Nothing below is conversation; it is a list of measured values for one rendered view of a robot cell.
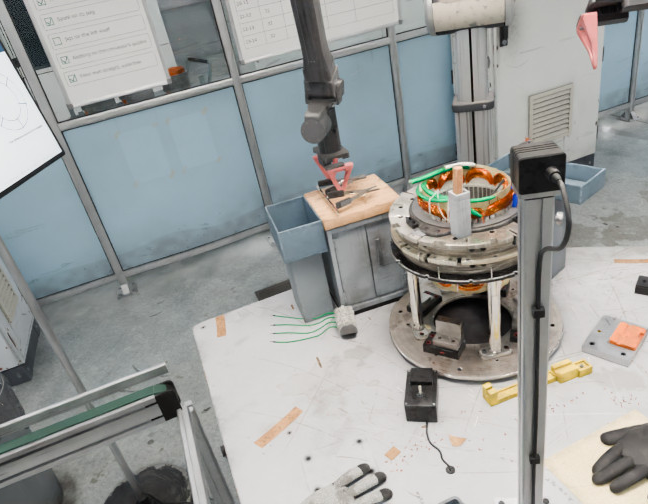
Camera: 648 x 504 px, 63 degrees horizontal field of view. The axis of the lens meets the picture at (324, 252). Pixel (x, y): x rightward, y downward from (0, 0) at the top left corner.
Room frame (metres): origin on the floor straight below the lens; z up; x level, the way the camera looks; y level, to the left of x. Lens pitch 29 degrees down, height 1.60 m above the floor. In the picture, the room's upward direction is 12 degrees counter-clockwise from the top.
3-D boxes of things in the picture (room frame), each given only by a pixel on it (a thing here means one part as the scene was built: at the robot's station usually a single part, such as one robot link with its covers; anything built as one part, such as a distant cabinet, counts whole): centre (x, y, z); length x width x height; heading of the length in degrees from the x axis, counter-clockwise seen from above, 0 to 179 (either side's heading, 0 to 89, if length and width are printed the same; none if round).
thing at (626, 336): (0.80, -0.58, 0.80); 0.07 x 0.05 x 0.01; 130
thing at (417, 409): (0.76, -0.13, 0.81); 0.10 x 0.06 x 0.06; 162
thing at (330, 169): (1.21, -0.07, 1.13); 0.07 x 0.07 x 0.09; 11
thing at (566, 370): (0.74, -0.36, 0.80); 0.22 x 0.04 x 0.03; 99
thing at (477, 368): (0.96, -0.31, 0.80); 0.39 x 0.39 x 0.01
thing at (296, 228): (1.17, 0.06, 0.92); 0.17 x 0.11 x 0.28; 10
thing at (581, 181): (1.13, -0.54, 0.92); 0.25 x 0.11 x 0.28; 35
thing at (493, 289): (0.83, -0.31, 0.91); 0.02 x 0.02 x 0.21
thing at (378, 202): (1.20, -0.09, 1.05); 0.20 x 0.19 x 0.02; 100
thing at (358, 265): (1.20, -0.09, 0.91); 0.19 x 0.19 x 0.26; 10
